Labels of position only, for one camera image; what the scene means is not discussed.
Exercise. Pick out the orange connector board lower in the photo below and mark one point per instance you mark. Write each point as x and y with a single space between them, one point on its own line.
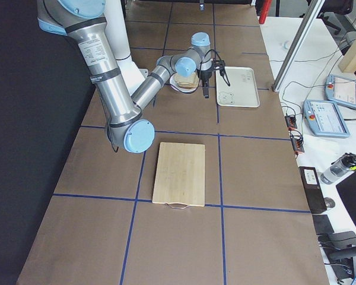
297 144

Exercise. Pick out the aluminium frame post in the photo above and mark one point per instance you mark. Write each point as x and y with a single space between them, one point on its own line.
307 21

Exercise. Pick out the near teach pendant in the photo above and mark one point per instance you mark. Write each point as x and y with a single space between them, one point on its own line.
324 119

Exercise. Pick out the white support pillar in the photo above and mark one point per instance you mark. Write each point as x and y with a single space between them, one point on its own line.
118 40

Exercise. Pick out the beige tray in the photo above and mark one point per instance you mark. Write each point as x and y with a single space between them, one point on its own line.
242 91

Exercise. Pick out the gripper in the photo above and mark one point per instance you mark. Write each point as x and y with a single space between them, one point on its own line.
205 74

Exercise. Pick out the wooden block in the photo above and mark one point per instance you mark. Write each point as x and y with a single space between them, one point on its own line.
354 50

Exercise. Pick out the red object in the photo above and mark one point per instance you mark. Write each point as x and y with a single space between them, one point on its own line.
264 11

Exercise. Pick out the water bottle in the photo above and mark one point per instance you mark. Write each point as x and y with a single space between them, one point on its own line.
346 163

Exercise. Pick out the wooden cutting board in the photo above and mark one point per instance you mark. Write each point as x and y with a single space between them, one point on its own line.
180 175

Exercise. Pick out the orange connector board upper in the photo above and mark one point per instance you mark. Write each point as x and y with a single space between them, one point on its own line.
291 122

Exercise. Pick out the teach pendant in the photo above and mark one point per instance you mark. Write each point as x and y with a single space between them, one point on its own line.
341 90
324 119

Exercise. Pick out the white plate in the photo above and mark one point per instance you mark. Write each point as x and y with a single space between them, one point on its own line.
174 86

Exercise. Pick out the orange connector board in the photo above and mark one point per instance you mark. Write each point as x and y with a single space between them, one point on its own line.
291 122
297 144

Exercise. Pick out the black box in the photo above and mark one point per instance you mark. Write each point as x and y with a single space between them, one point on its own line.
312 190

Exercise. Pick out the far teach pendant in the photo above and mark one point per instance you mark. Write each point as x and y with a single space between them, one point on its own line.
341 90

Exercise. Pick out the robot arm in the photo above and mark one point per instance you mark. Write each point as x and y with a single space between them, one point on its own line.
98 27

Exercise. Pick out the bread slice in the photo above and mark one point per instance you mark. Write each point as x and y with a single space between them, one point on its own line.
189 82

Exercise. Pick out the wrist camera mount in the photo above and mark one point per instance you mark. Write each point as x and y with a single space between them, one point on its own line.
219 65

